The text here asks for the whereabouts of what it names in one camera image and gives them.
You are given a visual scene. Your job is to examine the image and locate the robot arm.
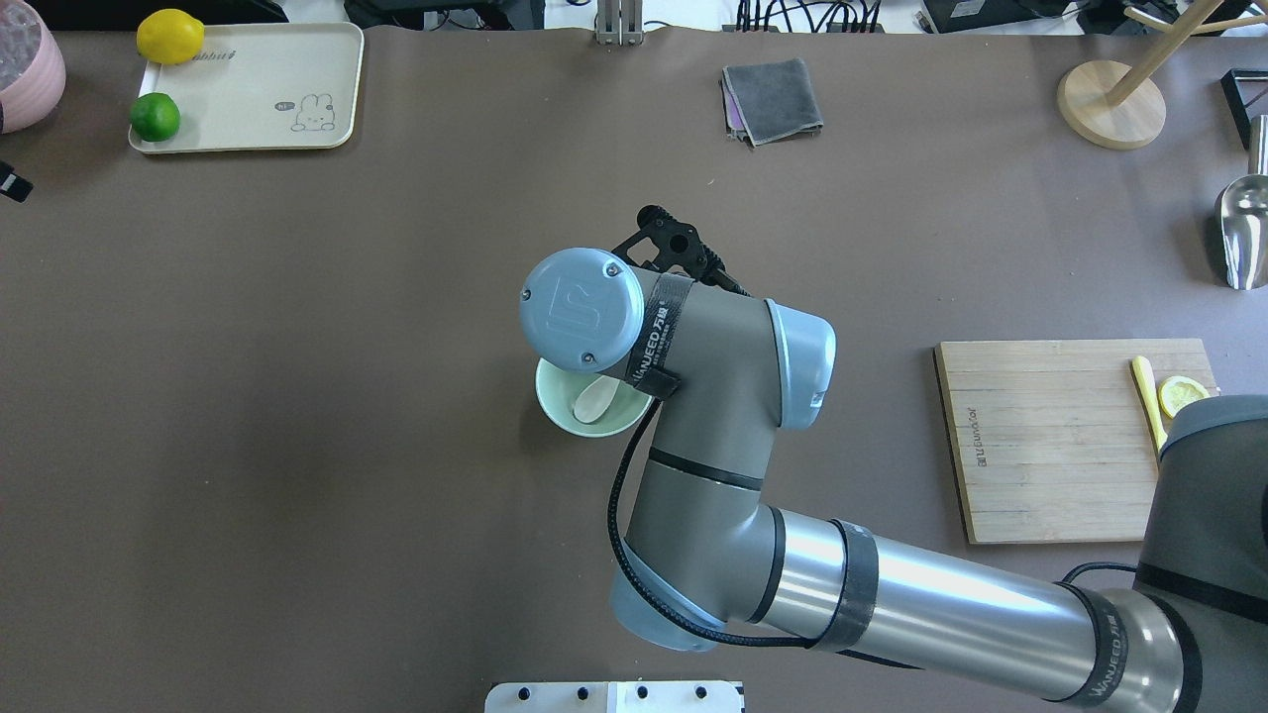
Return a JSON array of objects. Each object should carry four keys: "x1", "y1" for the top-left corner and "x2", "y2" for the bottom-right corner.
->
[{"x1": 519, "y1": 247, "x2": 1265, "y2": 712}]

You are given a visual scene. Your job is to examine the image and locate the steel scoop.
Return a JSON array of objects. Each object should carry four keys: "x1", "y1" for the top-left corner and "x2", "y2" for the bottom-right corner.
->
[{"x1": 1219, "y1": 115, "x2": 1267, "y2": 291}]

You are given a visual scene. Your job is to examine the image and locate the white ceramic spoon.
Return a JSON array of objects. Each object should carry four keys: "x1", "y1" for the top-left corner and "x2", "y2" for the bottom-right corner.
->
[{"x1": 572, "y1": 376, "x2": 621, "y2": 424}]

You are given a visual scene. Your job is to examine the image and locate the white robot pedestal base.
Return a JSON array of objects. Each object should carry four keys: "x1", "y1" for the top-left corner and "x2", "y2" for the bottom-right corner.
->
[{"x1": 483, "y1": 677, "x2": 746, "y2": 712}]

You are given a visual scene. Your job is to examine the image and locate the yellow lemon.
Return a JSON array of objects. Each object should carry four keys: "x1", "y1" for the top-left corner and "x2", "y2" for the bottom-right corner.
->
[{"x1": 134, "y1": 8, "x2": 207, "y2": 66}]

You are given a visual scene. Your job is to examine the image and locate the yellow plastic knife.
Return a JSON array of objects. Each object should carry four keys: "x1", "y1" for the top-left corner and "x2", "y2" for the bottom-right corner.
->
[{"x1": 1129, "y1": 357, "x2": 1168, "y2": 453}]

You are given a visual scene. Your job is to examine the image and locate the grey folded cloth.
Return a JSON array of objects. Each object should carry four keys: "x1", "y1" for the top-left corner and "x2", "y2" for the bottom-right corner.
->
[{"x1": 720, "y1": 57, "x2": 824, "y2": 148}]

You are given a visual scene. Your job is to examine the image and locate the aluminium frame post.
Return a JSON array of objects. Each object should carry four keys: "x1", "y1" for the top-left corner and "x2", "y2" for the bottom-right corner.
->
[{"x1": 593, "y1": 0, "x2": 644, "y2": 47}]

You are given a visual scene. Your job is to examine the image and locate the black box frame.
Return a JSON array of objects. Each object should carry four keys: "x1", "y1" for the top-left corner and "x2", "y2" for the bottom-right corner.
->
[{"x1": 1219, "y1": 69, "x2": 1267, "y2": 148}]

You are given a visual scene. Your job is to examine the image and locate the wooden mug tree stand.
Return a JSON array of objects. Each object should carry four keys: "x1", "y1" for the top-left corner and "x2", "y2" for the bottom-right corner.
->
[{"x1": 1056, "y1": 1, "x2": 1267, "y2": 151}]

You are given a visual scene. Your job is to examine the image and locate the bamboo cutting board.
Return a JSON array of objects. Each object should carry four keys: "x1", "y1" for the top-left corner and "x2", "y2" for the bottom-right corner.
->
[{"x1": 933, "y1": 337, "x2": 1219, "y2": 546}]

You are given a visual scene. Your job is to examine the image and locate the pink bowl of ice cubes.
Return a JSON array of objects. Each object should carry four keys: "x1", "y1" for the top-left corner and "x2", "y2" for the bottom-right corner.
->
[{"x1": 1, "y1": 1, "x2": 66, "y2": 134}]

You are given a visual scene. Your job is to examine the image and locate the cream rabbit tray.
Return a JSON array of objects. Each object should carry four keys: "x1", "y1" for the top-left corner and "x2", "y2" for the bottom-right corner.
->
[{"x1": 128, "y1": 22, "x2": 366, "y2": 154}]

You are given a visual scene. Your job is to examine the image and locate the lemon slice lower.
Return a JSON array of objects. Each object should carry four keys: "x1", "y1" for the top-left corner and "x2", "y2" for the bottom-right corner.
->
[{"x1": 1156, "y1": 374, "x2": 1211, "y2": 419}]

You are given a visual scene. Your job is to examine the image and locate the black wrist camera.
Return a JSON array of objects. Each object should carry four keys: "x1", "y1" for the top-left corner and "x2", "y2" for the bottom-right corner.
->
[{"x1": 611, "y1": 206, "x2": 751, "y2": 297}]

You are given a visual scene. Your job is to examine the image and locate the mint green bowl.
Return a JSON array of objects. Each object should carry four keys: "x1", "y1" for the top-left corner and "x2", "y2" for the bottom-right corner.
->
[{"x1": 535, "y1": 359, "x2": 652, "y2": 438}]

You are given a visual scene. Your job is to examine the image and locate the green lime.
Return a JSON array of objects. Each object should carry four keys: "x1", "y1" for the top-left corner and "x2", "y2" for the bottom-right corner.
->
[{"x1": 131, "y1": 93, "x2": 181, "y2": 142}]

